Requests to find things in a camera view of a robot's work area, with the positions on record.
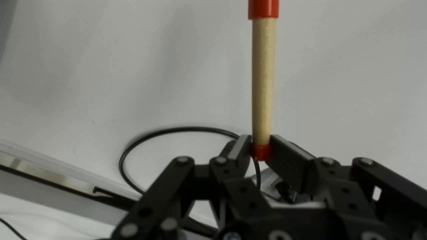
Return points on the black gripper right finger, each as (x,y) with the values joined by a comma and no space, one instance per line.
(369,200)

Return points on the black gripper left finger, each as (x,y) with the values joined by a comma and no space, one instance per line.
(235,200)

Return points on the table cable hatch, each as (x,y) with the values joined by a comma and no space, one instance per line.
(43,180)

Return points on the orange and beige pen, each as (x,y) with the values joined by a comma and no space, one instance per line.
(263,13)

